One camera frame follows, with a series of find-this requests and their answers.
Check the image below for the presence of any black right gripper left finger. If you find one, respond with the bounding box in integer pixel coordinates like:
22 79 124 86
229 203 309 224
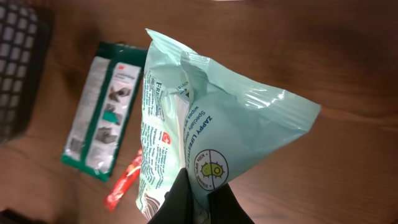
148 168 193 224

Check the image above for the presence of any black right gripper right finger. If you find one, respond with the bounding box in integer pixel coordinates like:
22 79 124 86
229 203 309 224
208 184 254 224

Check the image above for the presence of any red white snack packet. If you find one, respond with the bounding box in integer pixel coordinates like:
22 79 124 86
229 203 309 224
104 148 143 211

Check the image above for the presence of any light green snack packet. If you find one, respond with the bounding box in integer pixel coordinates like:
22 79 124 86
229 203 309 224
136 30 321 223

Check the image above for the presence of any green white gloves packet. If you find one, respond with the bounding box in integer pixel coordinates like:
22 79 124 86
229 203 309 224
61 42 147 182

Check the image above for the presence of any grey plastic mesh basket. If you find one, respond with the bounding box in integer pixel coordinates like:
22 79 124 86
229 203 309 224
1 0 53 144

